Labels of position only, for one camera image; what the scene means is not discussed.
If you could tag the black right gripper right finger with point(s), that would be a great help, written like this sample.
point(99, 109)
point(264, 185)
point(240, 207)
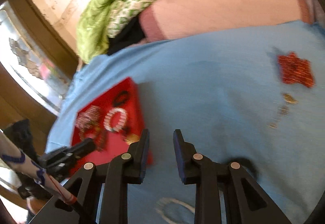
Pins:
point(245, 200)

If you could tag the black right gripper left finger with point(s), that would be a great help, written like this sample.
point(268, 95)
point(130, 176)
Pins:
point(101, 191)

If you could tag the red plaid scrunchie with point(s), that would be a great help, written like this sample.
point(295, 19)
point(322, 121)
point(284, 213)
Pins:
point(89, 118)

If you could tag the person's left hand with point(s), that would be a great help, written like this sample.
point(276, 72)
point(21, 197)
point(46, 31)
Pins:
point(34, 205)

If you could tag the white blue patterned sleeve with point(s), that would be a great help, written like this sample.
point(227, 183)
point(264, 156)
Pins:
point(17, 160)

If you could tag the red shallow box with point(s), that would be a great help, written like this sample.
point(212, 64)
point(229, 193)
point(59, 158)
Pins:
point(121, 115)

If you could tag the blue bed sheet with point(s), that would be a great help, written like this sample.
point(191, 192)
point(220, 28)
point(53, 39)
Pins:
point(221, 89)

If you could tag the glass door window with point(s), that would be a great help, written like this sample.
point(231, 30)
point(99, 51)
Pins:
point(28, 65)

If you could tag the red patterned scrunchie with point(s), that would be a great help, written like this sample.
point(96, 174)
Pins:
point(295, 70)

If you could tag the black garment under blanket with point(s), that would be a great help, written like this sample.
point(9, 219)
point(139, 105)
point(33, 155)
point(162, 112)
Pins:
point(131, 34)

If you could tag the pink mattress roll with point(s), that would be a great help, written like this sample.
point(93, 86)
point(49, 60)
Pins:
point(173, 19)

